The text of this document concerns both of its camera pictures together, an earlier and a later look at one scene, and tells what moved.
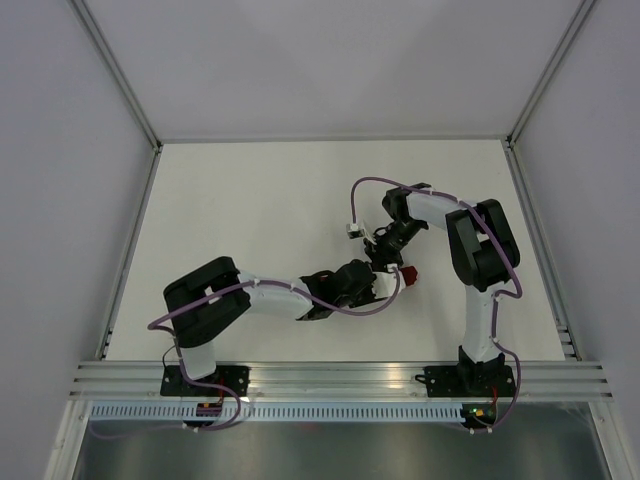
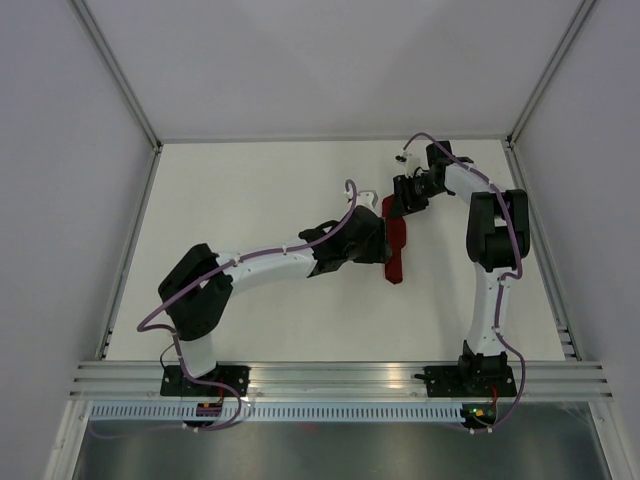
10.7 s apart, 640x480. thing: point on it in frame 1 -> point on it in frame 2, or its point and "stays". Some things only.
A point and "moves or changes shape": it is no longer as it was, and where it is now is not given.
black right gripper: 377,253 -> 406,204
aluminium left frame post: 82,10 stays
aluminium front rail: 538,380 stays
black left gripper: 369,296 -> 377,254
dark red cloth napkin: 410,274 moves or changes shape
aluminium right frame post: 548,70 stays
